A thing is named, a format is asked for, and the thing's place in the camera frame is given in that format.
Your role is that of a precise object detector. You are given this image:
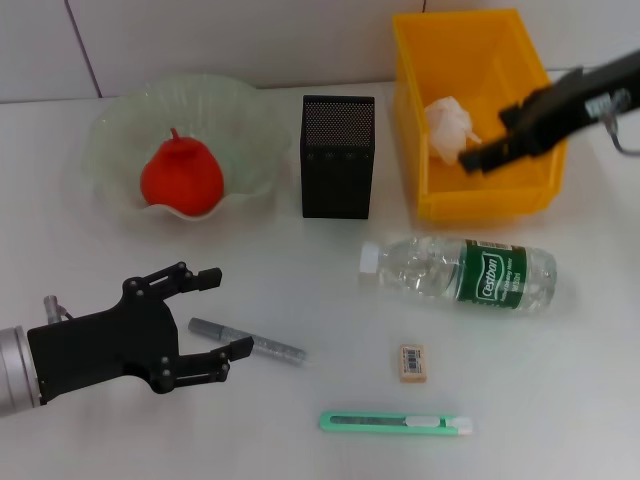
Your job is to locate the white paper ball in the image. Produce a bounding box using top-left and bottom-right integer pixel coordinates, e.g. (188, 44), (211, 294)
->
(423, 95), (484, 165)

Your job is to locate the pale green glass fruit plate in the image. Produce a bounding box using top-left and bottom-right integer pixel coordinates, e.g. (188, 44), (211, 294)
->
(82, 73), (294, 224)

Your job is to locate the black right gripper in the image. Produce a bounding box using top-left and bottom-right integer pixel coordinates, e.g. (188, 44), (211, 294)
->
(458, 47), (640, 175)

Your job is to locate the black mesh pen holder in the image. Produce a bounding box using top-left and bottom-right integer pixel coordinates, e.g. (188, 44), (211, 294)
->
(298, 94), (375, 220)

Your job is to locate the silver marker pen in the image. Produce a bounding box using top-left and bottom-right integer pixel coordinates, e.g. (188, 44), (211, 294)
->
(187, 317), (309, 370)

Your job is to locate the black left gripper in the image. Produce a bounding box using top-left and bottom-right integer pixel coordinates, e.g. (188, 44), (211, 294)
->
(27, 260), (255, 406)

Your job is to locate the right wrist grey cable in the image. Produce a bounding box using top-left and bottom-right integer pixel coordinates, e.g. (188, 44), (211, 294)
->
(587, 91), (640, 156)

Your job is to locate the beige eraser with barcode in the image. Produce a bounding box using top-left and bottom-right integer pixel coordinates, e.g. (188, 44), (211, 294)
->
(398, 343), (429, 385)

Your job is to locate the clear green-label water bottle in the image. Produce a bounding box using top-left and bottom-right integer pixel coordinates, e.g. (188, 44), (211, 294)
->
(357, 236), (558, 317)

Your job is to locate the red-orange fruit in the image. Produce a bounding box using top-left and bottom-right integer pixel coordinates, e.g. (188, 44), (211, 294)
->
(138, 127), (225, 217)

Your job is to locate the yellow plastic bin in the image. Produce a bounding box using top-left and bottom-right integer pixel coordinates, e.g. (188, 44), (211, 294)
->
(391, 7), (571, 224)

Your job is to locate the mint green utility knife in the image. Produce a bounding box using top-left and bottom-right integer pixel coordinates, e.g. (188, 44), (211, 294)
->
(318, 410), (474, 437)

